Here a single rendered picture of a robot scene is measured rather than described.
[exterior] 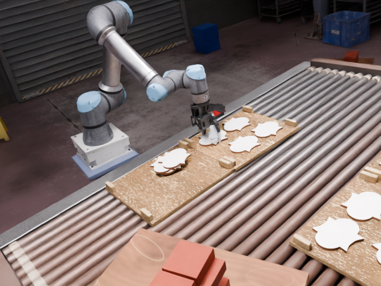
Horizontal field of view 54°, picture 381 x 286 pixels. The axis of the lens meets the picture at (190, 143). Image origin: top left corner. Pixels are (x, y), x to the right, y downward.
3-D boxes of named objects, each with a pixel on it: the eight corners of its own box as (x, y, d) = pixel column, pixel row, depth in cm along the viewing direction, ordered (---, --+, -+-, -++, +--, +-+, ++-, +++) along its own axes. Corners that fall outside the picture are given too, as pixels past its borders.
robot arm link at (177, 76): (155, 75, 158) (177, 76, 152) (169, 67, 166) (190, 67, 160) (159, 93, 161) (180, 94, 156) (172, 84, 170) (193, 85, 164)
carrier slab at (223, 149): (182, 145, 176) (182, 142, 175) (244, 111, 195) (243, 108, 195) (235, 172, 150) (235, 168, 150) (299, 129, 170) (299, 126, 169)
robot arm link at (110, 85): (89, 109, 189) (92, 0, 156) (109, 98, 200) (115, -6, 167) (108, 119, 186) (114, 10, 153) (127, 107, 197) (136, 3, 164)
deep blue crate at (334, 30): (321, 42, 552) (321, 16, 533) (342, 34, 565) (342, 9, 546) (348, 48, 511) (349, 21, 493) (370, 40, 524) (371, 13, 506)
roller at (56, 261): (24, 286, 124) (17, 276, 121) (339, 76, 223) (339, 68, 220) (29, 294, 120) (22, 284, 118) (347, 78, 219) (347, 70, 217)
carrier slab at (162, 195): (105, 189, 156) (104, 186, 155) (181, 146, 176) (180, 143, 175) (153, 227, 131) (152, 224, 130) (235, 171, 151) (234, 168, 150)
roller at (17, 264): (14, 270, 131) (8, 260, 128) (324, 74, 230) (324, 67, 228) (18, 277, 127) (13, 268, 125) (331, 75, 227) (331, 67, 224)
